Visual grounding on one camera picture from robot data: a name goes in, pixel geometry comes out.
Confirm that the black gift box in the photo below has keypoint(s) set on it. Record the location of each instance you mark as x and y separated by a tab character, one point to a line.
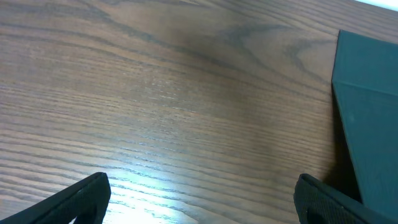
364	82

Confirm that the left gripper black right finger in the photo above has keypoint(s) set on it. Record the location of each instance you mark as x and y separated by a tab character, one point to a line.
316	202

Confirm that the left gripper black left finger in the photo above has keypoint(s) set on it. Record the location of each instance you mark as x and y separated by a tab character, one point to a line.
83	202

